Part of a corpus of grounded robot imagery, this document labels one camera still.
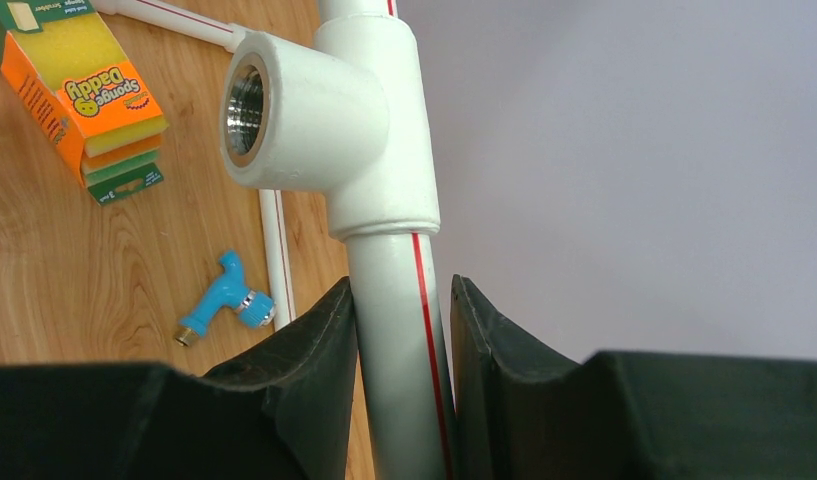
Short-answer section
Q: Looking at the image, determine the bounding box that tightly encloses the white PVC pipe frame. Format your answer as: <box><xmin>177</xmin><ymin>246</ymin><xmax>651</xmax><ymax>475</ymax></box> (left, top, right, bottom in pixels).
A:
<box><xmin>97</xmin><ymin>1</ymin><xmax>457</xmax><ymax>479</ymax></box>

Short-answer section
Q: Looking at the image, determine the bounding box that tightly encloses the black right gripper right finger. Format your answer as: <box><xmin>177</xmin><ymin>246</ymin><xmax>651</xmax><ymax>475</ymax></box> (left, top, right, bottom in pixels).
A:
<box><xmin>450</xmin><ymin>275</ymin><xmax>817</xmax><ymax>479</ymax></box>

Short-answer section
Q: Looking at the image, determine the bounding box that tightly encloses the blue water faucet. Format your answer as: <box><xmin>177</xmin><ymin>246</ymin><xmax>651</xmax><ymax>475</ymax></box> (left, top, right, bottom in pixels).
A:
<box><xmin>174</xmin><ymin>250</ymin><xmax>276</xmax><ymax>347</ymax></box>

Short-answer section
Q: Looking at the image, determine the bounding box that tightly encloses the orange green carton box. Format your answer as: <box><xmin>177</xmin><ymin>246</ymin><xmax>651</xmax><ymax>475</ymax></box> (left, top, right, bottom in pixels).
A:
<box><xmin>0</xmin><ymin>1</ymin><xmax>168</xmax><ymax>205</ymax></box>

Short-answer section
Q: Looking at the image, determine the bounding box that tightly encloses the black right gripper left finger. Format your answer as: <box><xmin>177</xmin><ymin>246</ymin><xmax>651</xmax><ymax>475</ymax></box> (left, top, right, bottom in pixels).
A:
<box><xmin>0</xmin><ymin>278</ymin><xmax>358</xmax><ymax>479</ymax></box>

